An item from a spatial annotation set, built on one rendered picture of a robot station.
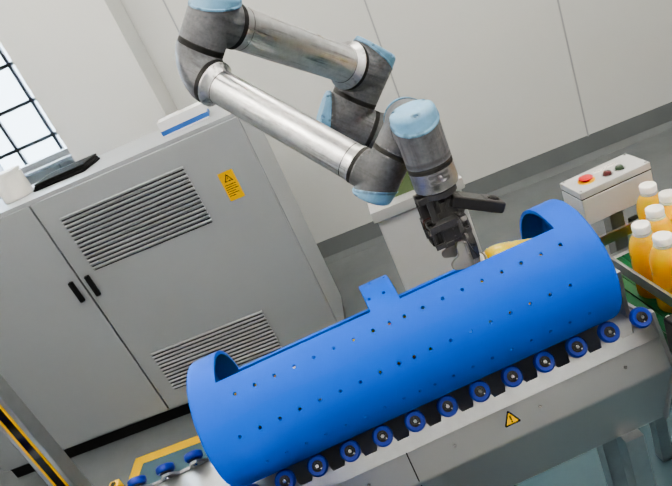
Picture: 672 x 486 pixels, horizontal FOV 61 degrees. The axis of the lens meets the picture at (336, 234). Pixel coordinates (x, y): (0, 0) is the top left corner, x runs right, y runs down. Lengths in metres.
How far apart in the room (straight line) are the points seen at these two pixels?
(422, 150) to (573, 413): 0.66
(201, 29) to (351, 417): 0.94
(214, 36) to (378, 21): 2.50
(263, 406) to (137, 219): 1.86
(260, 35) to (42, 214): 1.77
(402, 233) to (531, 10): 2.48
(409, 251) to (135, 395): 1.98
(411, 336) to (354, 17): 2.96
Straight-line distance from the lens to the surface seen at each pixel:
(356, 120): 1.87
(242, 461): 1.21
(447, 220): 1.15
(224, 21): 1.46
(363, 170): 1.22
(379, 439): 1.27
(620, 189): 1.66
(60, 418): 3.67
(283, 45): 1.59
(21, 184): 3.25
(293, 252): 2.86
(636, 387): 1.42
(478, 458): 1.34
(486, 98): 4.11
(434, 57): 3.97
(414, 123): 1.06
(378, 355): 1.13
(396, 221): 1.92
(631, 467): 1.66
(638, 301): 1.52
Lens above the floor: 1.83
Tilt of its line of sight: 23 degrees down
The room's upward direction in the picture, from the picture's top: 24 degrees counter-clockwise
